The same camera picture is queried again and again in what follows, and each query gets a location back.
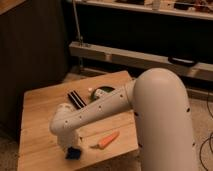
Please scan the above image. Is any black striped block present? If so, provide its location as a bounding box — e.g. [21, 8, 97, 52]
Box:
[68, 91, 86, 109]

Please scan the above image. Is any long white case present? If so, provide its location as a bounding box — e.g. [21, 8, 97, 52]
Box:
[69, 41, 213, 81]

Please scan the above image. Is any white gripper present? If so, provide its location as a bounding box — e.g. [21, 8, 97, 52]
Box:
[57, 131, 81, 151]

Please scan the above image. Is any wooden shelf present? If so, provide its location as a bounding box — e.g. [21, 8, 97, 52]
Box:
[67, 0, 213, 21]

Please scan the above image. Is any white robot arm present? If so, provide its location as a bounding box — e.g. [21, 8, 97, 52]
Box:
[50, 68, 198, 171]

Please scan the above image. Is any black floor cable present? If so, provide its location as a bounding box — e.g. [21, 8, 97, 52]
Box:
[199, 91, 213, 166]

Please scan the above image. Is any orange toy carrot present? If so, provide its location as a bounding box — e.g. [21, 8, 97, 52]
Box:
[91, 131, 120, 149]

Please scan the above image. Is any black case handle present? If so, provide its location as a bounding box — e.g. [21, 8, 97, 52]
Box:
[168, 57, 198, 67]

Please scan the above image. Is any metal pole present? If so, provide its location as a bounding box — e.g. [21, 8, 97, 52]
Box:
[72, 0, 83, 46]

